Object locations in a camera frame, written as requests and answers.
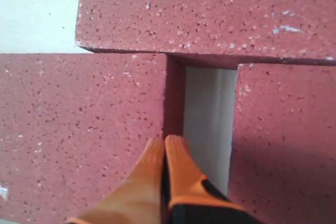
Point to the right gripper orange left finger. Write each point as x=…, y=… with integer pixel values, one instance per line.
x=138, y=198

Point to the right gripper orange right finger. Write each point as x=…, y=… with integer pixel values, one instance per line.
x=193, y=198

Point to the red brick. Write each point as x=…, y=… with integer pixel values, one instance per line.
x=73, y=125
x=282, y=167
x=212, y=31

